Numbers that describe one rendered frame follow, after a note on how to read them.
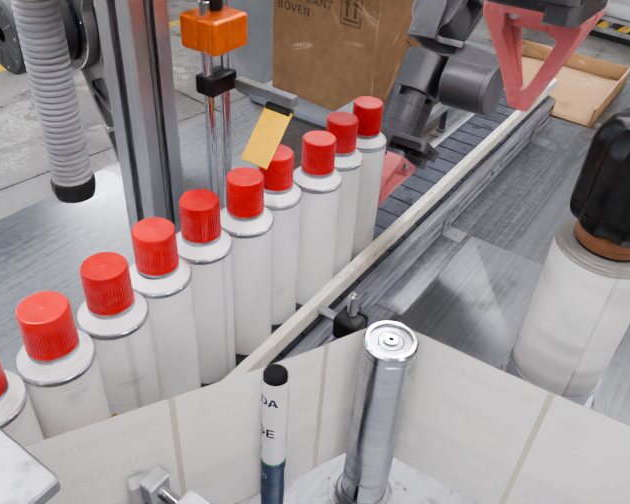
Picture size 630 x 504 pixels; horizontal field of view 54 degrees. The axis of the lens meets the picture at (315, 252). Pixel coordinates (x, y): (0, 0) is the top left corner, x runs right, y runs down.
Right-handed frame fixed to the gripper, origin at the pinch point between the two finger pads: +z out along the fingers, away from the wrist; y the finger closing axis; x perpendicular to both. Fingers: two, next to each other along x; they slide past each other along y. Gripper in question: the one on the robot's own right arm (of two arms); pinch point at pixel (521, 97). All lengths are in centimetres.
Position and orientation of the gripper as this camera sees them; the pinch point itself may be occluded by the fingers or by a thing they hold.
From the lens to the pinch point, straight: 48.0
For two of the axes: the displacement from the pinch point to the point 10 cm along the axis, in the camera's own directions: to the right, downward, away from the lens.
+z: -0.4, 8.0, 6.0
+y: 5.8, -4.7, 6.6
